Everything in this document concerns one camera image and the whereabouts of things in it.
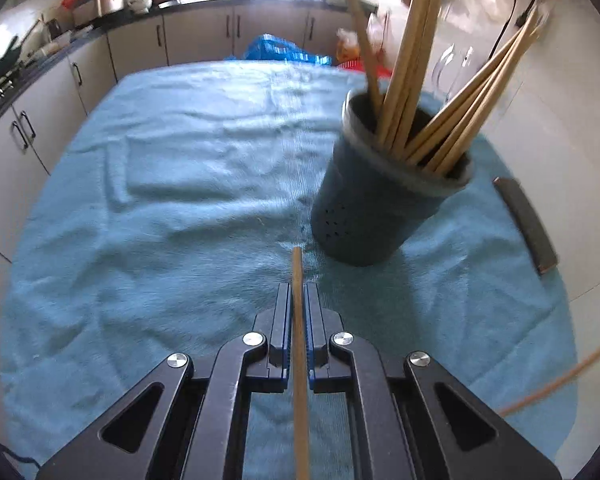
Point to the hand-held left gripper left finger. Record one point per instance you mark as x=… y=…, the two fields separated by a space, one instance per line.
x=286 y=330

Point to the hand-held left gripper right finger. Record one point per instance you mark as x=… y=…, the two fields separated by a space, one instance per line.
x=311 y=330

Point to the wooden chopstick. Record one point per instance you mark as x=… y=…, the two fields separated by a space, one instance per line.
x=560 y=380
x=300 y=410

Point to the dark grey chopstick holder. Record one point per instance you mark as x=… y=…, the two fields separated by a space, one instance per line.
x=365 y=210

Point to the bundle of chopsticks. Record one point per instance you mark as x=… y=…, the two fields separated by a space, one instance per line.
x=410 y=60

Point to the blue towel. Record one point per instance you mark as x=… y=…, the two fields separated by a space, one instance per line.
x=155 y=210

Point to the black smartphone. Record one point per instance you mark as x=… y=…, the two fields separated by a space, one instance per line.
x=527 y=225

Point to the red basin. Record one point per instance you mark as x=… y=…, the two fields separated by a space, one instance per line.
x=355 y=66

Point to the blue plastic bag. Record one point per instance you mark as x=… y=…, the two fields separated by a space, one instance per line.
x=280 y=50

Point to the orange container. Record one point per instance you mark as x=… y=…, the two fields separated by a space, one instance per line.
x=350 y=45

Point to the glass mug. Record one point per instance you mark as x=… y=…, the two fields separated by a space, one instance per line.
x=455 y=72

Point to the lower kitchen cabinets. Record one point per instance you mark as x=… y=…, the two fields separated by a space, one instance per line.
x=200 y=30

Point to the white bowl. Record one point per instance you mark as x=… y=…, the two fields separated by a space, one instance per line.
x=141 y=6

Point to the black countertop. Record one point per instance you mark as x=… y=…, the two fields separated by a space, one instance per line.
x=80 y=35

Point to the steel cooking container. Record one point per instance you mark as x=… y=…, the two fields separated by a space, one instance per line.
x=102 y=2

